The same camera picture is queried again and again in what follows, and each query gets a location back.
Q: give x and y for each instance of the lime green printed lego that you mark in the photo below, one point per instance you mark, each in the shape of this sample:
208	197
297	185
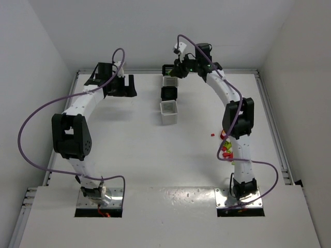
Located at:
227	147

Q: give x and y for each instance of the near black slatted container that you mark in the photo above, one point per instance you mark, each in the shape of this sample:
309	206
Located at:
168	93

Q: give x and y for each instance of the small red lego piece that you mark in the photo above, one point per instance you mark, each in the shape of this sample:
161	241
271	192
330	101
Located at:
227	155

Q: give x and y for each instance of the far white slatted container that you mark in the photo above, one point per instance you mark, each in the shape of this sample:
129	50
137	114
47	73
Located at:
169	81

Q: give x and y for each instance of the far black slatted container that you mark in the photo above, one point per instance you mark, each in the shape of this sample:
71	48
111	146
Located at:
166	69

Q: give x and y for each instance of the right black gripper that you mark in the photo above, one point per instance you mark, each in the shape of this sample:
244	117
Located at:
179	68

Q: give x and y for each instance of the white slatted container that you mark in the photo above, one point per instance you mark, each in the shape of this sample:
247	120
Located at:
169	112
169	81

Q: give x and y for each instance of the near white slatted container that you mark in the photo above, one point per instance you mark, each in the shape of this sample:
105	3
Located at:
169	112

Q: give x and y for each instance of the black slatted container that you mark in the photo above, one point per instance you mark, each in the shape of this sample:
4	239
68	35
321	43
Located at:
166	69
168	93

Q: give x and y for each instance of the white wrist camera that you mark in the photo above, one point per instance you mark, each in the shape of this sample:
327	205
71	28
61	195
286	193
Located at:
179	49
119	65

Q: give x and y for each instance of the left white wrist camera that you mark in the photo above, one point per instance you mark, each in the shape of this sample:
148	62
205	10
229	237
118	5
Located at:
119	65

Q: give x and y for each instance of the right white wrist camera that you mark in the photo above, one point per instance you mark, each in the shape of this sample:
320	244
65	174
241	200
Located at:
179	49

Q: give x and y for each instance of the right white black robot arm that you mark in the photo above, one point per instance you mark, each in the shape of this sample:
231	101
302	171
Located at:
238	117

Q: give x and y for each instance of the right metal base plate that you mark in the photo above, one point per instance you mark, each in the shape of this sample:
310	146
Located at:
224	199

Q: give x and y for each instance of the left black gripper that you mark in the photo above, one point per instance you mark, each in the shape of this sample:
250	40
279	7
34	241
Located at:
121	86

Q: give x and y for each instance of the red white flower lego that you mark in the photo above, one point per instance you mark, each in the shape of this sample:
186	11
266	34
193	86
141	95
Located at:
223	135

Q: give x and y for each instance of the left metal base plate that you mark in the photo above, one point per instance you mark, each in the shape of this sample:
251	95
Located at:
111	199

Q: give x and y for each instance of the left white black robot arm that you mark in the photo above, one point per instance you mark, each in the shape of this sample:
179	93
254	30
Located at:
70	132

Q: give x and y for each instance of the metal base plate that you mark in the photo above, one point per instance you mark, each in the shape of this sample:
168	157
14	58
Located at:
111	199
224	199

